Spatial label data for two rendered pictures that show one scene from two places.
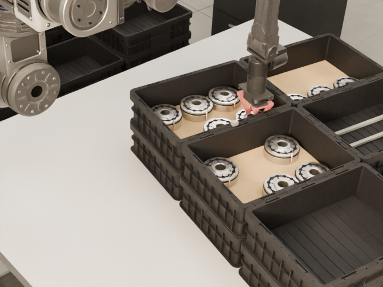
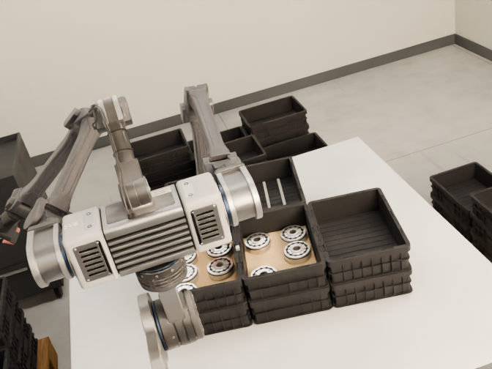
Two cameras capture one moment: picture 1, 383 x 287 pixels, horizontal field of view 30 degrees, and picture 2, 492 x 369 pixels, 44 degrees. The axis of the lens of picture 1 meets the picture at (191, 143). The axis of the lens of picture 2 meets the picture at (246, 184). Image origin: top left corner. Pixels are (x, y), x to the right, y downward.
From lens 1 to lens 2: 1.42 m
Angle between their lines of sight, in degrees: 45
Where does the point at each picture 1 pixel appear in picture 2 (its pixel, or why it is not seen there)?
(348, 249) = (360, 239)
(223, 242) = (312, 304)
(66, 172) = not seen: outside the picture
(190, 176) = (261, 293)
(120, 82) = (83, 332)
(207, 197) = (284, 291)
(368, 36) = not seen: hidden behind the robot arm
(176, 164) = (240, 299)
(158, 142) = (210, 304)
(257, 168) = (267, 261)
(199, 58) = not seen: hidden behind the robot
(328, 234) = (344, 244)
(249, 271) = (344, 298)
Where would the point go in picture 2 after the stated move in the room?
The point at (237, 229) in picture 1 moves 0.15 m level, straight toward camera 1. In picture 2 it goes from (323, 282) to (362, 293)
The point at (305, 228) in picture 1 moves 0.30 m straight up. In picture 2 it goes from (334, 252) to (324, 187)
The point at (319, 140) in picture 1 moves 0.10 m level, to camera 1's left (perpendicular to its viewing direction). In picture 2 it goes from (269, 218) to (258, 233)
